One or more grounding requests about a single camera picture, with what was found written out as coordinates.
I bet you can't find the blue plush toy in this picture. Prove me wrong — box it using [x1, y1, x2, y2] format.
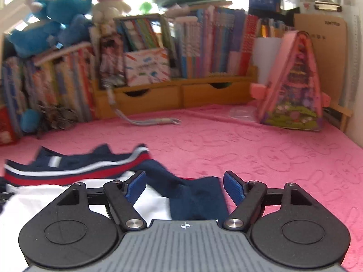
[7, 0, 95, 58]

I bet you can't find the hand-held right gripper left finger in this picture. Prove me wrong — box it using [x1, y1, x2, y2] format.
[58, 171, 147, 231]

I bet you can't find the navy and white jacket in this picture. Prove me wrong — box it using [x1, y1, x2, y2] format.
[0, 144, 230, 221]

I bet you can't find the white box with pencil print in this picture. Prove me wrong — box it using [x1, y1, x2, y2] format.
[123, 48, 171, 87]

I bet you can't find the teal plush ball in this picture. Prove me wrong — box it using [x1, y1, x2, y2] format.
[20, 109, 42, 133]

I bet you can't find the pink toy house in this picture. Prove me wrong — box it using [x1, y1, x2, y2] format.
[251, 31, 332, 132]

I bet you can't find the grey phone lanyard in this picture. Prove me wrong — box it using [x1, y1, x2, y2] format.
[103, 83, 182, 126]

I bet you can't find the wooden desk organizer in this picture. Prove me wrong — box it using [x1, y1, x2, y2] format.
[91, 66, 258, 119]

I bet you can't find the row of books on organizer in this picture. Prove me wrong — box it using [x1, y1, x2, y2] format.
[115, 4, 295, 80]

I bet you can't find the black miniature bicycle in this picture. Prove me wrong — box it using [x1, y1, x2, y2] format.
[37, 103, 81, 139]

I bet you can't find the wooden stand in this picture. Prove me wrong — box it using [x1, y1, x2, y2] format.
[322, 100, 353, 133]

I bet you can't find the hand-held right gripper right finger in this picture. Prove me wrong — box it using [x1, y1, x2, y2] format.
[223, 171, 314, 231]

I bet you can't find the row of upright paperback books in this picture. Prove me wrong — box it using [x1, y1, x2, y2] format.
[1, 47, 98, 125]

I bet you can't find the clear plastic bag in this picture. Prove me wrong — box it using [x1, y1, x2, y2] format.
[229, 106, 263, 123]

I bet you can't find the wooden organizer drawer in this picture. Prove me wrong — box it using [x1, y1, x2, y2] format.
[113, 86, 182, 117]
[181, 81, 253, 108]

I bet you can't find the white paper roll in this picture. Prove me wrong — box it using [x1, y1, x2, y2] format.
[252, 35, 287, 68]

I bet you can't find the brown cardboard box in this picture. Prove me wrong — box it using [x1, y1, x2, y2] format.
[293, 13, 348, 111]

